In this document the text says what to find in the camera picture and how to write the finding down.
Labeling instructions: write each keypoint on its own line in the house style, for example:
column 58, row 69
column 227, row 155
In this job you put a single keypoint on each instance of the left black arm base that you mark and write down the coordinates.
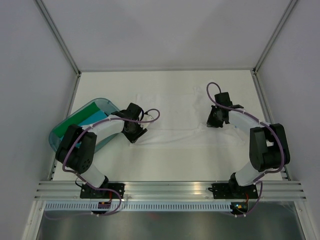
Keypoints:
column 89, row 193

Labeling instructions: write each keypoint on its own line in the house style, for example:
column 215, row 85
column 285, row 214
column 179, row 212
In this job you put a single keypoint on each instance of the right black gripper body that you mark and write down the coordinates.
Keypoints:
column 213, row 119

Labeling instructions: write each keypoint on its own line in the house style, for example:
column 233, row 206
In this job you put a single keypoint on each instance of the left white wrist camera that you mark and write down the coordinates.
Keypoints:
column 149, row 117

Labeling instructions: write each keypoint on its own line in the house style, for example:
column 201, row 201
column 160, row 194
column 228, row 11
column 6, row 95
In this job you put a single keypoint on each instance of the rolled blue t shirt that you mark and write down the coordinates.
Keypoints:
column 96, row 117

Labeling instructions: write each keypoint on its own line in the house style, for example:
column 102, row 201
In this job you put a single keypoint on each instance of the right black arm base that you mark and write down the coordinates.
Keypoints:
column 225, row 191

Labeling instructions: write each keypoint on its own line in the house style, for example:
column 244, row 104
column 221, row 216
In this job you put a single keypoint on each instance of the right aluminium frame post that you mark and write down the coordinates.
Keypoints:
column 276, row 32

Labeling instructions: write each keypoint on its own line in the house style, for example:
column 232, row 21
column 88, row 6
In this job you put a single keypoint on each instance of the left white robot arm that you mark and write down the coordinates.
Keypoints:
column 79, row 144

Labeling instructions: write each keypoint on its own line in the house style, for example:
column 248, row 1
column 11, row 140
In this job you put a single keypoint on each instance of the aluminium frame post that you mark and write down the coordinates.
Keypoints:
column 276, row 32
column 57, row 35

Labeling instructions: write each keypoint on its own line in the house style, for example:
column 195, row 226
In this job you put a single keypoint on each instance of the rolled green t shirt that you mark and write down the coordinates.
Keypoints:
column 76, row 118

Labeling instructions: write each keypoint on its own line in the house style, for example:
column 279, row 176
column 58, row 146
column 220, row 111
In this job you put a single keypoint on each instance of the white slotted cable duct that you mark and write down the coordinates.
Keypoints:
column 138, row 206

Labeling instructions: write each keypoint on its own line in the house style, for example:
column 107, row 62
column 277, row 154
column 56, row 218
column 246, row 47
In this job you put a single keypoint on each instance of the aluminium mounting rail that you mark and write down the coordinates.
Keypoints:
column 170, row 191

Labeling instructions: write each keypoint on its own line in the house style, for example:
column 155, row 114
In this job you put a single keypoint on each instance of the white t shirt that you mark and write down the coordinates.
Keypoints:
column 182, row 122

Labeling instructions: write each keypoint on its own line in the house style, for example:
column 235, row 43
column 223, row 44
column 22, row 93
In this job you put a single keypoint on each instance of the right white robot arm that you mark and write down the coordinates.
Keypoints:
column 268, row 147

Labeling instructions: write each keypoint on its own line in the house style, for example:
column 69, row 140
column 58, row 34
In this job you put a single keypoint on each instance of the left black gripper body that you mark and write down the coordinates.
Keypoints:
column 136, row 131

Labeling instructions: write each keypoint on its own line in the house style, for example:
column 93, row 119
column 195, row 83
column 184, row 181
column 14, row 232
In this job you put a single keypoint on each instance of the left aluminium frame post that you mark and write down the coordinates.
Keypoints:
column 57, row 35

